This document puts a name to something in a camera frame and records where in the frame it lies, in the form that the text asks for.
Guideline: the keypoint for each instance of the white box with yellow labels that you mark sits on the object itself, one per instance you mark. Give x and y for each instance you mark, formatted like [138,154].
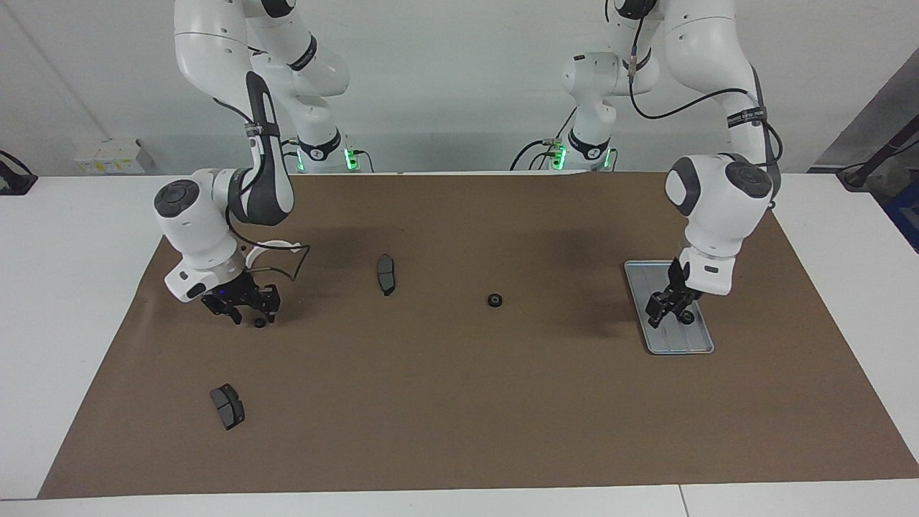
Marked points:
[108,161]

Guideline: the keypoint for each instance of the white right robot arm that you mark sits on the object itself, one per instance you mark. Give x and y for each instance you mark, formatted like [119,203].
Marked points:
[194,222]

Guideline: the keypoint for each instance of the blue crate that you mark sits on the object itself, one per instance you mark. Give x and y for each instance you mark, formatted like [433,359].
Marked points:
[908,208]

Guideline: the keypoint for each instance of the grey metal tray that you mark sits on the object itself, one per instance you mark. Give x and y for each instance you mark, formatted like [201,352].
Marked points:
[689,341]

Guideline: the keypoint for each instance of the white curved plastic bracket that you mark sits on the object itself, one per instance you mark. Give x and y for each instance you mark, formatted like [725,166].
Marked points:
[287,245]

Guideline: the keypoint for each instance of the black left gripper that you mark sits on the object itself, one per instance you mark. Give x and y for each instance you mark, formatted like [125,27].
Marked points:
[676,291]

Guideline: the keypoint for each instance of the black stand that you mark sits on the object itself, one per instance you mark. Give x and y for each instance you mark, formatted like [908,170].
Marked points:
[854,176]

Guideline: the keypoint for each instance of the single dark grey brake pad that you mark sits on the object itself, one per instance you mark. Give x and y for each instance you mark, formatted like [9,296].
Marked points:
[385,269]

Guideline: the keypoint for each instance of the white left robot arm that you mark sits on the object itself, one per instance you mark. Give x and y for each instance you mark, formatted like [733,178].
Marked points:
[718,208]

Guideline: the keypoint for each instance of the stacked dark grey brake pads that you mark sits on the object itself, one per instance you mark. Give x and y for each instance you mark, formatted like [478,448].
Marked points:
[228,409]

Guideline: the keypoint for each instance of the black clamp mount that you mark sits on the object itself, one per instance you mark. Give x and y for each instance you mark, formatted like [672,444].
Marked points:
[14,183]

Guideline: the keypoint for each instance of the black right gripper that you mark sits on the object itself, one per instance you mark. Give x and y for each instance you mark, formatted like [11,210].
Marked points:
[244,294]

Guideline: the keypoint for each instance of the brown table mat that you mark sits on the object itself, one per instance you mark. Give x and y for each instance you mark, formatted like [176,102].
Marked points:
[467,402]

